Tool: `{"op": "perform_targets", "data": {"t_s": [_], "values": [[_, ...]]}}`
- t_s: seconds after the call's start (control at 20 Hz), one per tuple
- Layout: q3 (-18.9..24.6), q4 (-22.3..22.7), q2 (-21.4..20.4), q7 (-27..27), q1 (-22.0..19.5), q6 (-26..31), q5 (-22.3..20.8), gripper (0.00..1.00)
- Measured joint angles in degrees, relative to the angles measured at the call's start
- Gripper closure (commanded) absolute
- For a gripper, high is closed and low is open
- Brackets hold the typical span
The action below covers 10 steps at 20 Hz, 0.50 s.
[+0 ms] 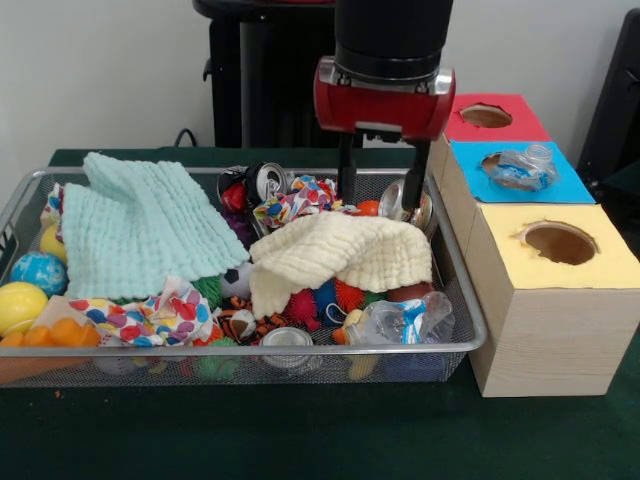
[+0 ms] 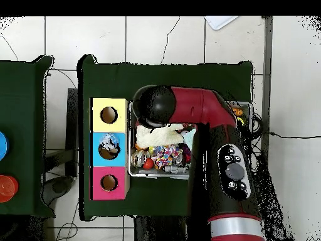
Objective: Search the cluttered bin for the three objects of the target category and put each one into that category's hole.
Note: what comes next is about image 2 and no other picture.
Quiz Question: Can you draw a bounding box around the black metal stand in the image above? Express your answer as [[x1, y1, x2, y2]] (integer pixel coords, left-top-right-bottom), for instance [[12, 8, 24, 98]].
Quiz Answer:
[[43, 87, 78, 176]]

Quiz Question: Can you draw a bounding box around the thin black floor cable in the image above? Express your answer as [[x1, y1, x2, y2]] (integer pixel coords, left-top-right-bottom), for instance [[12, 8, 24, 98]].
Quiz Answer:
[[269, 131, 321, 139]]

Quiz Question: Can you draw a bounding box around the white tray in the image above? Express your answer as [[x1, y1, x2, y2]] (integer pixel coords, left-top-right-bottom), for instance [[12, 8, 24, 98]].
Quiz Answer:
[[204, 16, 239, 31]]

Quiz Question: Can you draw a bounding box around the crushed clear plastic bottle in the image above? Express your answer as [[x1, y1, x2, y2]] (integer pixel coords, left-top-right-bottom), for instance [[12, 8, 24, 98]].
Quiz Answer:
[[99, 132, 121, 154]]

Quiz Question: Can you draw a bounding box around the mint green waffle cloth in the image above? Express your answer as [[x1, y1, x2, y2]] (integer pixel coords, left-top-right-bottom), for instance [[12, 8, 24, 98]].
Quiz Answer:
[[181, 127, 197, 144]]

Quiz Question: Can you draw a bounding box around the blue round lid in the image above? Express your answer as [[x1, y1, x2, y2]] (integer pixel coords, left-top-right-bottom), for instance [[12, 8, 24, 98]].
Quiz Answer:
[[0, 131, 10, 161]]

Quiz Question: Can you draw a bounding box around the dark green side table cloth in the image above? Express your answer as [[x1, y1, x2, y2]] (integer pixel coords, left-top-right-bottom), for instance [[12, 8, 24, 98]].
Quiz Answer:
[[0, 55, 55, 218]]

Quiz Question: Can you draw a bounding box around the silver wire mesh bin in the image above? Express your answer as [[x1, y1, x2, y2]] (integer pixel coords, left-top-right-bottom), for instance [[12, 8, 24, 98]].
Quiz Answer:
[[128, 100, 253, 179]]

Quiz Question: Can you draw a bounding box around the crumpled colourful spotted cloth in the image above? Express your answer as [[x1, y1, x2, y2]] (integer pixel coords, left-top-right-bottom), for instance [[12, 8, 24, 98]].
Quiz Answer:
[[150, 144, 184, 170]]

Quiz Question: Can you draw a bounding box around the cream waffle cloth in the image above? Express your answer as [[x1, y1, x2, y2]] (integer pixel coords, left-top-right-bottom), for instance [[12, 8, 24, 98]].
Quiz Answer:
[[135, 122, 185, 149]]

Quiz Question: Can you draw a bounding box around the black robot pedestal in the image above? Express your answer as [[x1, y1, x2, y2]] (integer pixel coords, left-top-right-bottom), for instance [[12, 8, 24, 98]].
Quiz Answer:
[[134, 216, 189, 241]]

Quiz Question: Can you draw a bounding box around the wooden box with three holes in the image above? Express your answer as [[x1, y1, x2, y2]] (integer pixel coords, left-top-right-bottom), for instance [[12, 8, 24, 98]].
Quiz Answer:
[[89, 97, 130, 201]]

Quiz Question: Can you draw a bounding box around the crushed silver can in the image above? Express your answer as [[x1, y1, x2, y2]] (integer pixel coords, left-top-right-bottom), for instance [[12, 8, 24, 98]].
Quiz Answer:
[[130, 149, 150, 168]]

